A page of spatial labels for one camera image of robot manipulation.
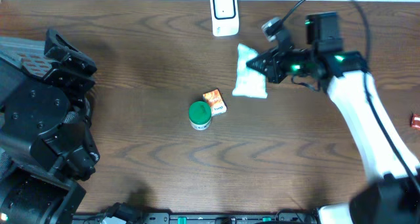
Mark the white barcode scanner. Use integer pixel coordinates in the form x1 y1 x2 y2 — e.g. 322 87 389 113
210 0 240 37

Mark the red chocolate wafer bar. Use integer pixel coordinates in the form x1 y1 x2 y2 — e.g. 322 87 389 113
410 114 420 130

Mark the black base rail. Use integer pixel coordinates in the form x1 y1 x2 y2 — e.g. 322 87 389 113
72 203 320 224

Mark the grey plastic basket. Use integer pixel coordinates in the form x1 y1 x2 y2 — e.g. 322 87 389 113
0 35 96 120

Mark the green lid jar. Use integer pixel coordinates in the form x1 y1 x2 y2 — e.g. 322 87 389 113
188 101 212 131

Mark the light blue wet wipes pack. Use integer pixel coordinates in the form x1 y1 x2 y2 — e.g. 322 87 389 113
232 43 268 99

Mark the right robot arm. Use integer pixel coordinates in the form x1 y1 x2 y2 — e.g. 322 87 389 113
247 12 419 223

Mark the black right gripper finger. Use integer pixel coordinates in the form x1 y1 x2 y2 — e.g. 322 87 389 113
251 66 272 81
246 51 274 70

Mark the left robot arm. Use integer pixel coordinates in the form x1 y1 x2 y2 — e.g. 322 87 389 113
1 29 100 223

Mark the orange small carton box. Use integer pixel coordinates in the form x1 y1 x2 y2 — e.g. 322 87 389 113
203 89 227 116

